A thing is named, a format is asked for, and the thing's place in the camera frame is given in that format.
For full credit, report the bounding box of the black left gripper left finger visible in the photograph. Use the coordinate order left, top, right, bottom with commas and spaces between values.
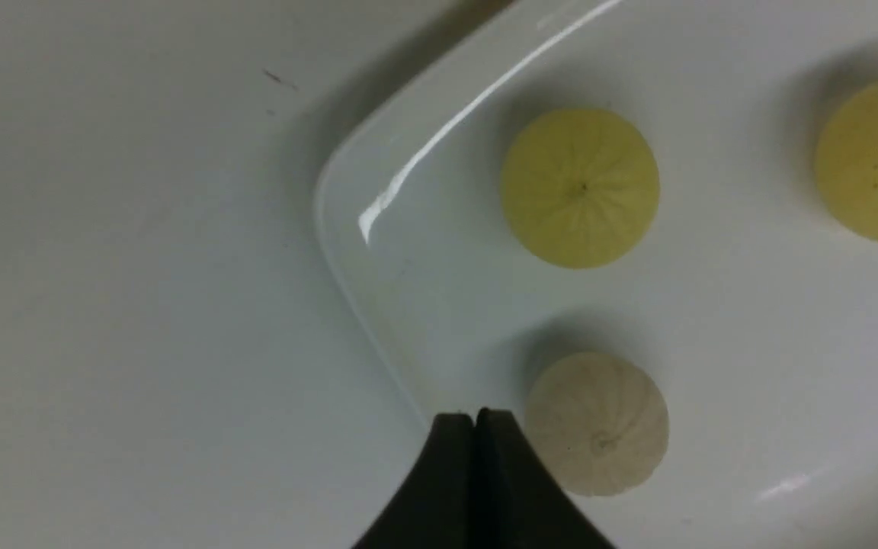
355, 413, 474, 548

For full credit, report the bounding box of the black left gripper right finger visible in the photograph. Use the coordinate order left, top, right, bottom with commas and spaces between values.
474, 409, 614, 548

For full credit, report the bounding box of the white steamed bun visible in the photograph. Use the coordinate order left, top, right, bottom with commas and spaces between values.
524, 352, 670, 497

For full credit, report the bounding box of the white square plate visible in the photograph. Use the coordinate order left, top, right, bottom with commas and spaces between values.
315, 1, 878, 548

